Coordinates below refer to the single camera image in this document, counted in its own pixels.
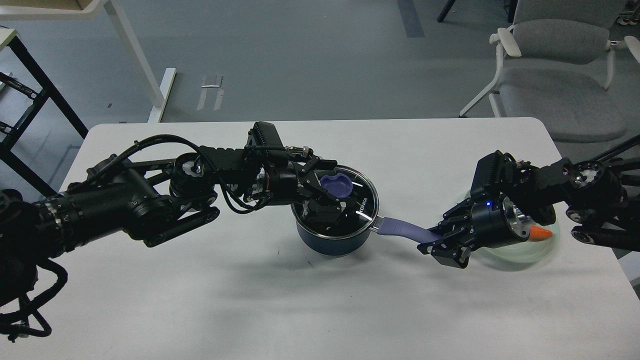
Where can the light green plate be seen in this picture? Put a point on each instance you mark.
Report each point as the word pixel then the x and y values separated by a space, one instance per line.
pixel 521 254

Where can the white table leg frame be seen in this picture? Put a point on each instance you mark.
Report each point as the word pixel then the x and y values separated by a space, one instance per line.
pixel 40 10

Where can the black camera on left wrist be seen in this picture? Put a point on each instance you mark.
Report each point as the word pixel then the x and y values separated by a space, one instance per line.
pixel 263 138

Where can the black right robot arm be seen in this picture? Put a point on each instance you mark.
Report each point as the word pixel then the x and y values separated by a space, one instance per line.
pixel 507 196

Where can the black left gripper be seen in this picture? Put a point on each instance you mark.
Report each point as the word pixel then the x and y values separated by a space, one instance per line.
pixel 293 180

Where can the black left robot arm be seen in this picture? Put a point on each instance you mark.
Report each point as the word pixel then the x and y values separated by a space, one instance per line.
pixel 158 189

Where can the glass lid with purple knob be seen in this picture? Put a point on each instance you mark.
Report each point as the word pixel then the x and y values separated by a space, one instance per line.
pixel 362 207

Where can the grey office chair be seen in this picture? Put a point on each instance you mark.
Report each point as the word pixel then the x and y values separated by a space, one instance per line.
pixel 573 106

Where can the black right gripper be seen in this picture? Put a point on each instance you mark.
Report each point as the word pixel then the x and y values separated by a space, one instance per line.
pixel 495 223

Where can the blue saucepan with purple handle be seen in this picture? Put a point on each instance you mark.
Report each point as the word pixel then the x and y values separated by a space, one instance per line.
pixel 386 226

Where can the orange toy carrot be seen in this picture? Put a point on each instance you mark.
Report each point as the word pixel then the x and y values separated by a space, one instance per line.
pixel 539 234

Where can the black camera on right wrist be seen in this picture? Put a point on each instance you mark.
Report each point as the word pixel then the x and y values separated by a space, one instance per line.
pixel 493 174

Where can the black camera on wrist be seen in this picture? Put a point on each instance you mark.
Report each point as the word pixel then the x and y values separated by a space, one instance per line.
pixel 263 138
pixel 493 174

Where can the black metal rack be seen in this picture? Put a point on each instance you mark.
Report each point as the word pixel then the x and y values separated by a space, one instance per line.
pixel 48 92

